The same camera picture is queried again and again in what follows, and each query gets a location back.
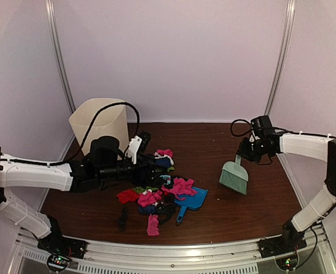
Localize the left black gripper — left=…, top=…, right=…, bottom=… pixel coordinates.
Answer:
left=97, top=153, right=168, bottom=186

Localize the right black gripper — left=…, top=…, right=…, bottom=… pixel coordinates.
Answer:
left=236, top=136, right=270, bottom=162

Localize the mint green hand brush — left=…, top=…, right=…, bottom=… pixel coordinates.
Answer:
left=219, top=155, right=249, bottom=195

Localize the blue plastic dustpan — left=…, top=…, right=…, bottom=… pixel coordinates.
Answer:
left=175, top=187, right=208, bottom=225

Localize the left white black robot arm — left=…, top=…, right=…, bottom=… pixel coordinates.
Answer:
left=0, top=136, right=163, bottom=253

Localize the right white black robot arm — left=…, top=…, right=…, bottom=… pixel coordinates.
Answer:
left=235, top=127, right=336, bottom=257

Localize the red paper scrap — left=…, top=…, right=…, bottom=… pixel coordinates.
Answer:
left=116, top=189, right=139, bottom=204

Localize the green scrap centre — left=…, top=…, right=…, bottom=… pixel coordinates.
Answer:
left=132, top=186, right=158, bottom=194

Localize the beige plastic waste bin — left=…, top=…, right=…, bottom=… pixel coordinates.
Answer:
left=69, top=98, right=129, bottom=155

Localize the pink scrap centre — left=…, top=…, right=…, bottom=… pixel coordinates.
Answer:
left=137, top=190, right=163, bottom=207

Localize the pink white scrap back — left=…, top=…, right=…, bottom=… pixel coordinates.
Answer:
left=153, top=149, right=174, bottom=166

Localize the black scrap front left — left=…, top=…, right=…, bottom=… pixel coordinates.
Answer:
left=117, top=207, right=128, bottom=232

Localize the light blue scrap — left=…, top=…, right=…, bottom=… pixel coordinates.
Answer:
left=159, top=175, right=172, bottom=185

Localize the navy blue scrap back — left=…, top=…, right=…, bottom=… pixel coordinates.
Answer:
left=155, top=157, right=173, bottom=169

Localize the navy scrap front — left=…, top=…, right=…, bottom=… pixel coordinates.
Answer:
left=137, top=205, right=156, bottom=215

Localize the large pink scrap on dustpan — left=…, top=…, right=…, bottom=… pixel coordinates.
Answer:
left=161, top=178, right=198, bottom=200

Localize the pink scrap front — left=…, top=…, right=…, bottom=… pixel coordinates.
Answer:
left=147, top=215, right=160, bottom=236

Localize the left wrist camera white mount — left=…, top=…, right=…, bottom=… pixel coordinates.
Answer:
left=124, top=131, right=151, bottom=164

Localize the right black cable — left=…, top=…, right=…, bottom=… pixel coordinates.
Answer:
left=230, top=119, right=256, bottom=138

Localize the black scrap beside dustpan handle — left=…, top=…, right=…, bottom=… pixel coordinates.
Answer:
left=155, top=203, right=176, bottom=225

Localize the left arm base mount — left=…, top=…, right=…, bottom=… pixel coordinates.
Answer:
left=36, top=236, right=87, bottom=273

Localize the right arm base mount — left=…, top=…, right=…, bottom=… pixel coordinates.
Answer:
left=257, top=236, right=307, bottom=272

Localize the front aluminium rail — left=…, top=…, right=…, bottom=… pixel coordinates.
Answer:
left=6, top=226, right=336, bottom=273

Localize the right aluminium frame post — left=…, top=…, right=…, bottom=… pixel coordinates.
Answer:
left=264, top=0, right=296, bottom=115

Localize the aluminium frame post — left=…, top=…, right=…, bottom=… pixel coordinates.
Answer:
left=264, top=0, right=296, bottom=115
left=45, top=0, right=76, bottom=113

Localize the left aluminium frame post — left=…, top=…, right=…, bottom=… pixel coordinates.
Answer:
left=45, top=0, right=76, bottom=113

